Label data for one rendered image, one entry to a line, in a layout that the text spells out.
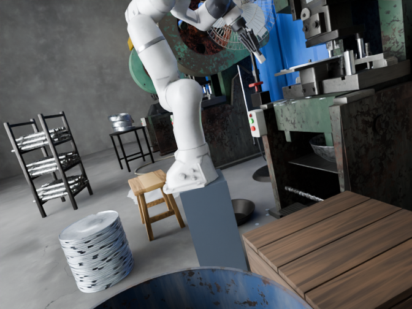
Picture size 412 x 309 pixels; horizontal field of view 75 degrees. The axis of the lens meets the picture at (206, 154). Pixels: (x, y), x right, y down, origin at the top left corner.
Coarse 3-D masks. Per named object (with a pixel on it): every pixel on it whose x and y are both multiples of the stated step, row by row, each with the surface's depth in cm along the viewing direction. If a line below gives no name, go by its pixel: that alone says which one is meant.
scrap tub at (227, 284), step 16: (176, 272) 49; (192, 272) 48; (208, 272) 48; (224, 272) 46; (240, 272) 44; (128, 288) 47; (144, 288) 48; (160, 288) 49; (176, 288) 49; (192, 288) 49; (208, 288) 48; (224, 288) 47; (240, 288) 46; (256, 288) 43; (272, 288) 41; (96, 304) 45; (112, 304) 46; (128, 304) 48; (144, 304) 49; (160, 304) 49; (176, 304) 50; (192, 304) 50; (208, 304) 49; (224, 304) 48; (240, 304) 46; (256, 304) 44; (272, 304) 42; (288, 304) 39; (304, 304) 35
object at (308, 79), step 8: (312, 64) 111; (320, 64) 112; (280, 72) 116; (288, 72) 111; (304, 72) 120; (312, 72) 115; (320, 72) 115; (304, 80) 121; (312, 80) 117; (320, 80) 116; (304, 88) 122; (312, 88) 117; (320, 88) 116
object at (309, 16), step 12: (300, 0) 121; (312, 0) 116; (312, 12) 118; (324, 12) 112; (336, 12) 112; (348, 12) 114; (312, 24) 114; (324, 24) 113; (336, 24) 112; (348, 24) 115; (312, 36) 118
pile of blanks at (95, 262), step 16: (112, 224) 132; (80, 240) 122; (96, 240) 125; (112, 240) 130; (80, 256) 124; (96, 256) 127; (112, 256) 130; (128, 256) 138; (80, 272) 128; (96, 272) 126; (112, 272) 129; (128, 272) 136; (80, 288) 132; (96, 288) 128
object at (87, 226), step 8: (88, 216) 149; (96, 216) 146; (104, 216) 143; (112, 216) 140; (72, 224) 143; (80, 224) 140; (88, 224) 136; (96, 224) 133; (104, 224) 132; (72, 232) 132; (80, 232) 130; (88, 232) 128; (96, 232) 124; (64, 240) 124; (72, 240) 122
